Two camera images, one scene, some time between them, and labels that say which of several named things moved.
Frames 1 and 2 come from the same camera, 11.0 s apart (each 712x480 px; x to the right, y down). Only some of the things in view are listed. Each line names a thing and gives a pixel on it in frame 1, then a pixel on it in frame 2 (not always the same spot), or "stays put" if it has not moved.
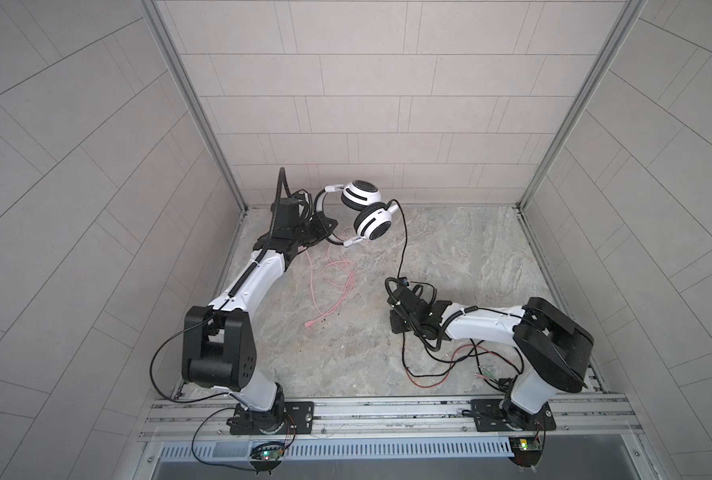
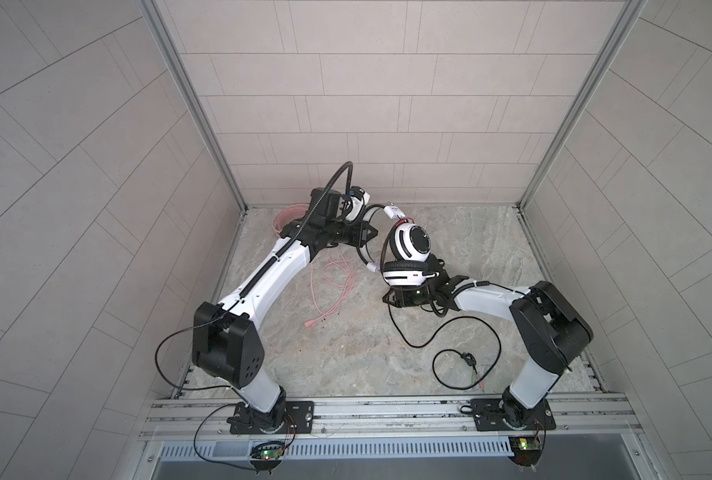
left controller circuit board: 267,452 stays put
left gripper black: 315,219 to 356,238
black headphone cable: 403,343 to 464,355
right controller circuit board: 526,450 stays put
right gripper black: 394,327 to 400,297
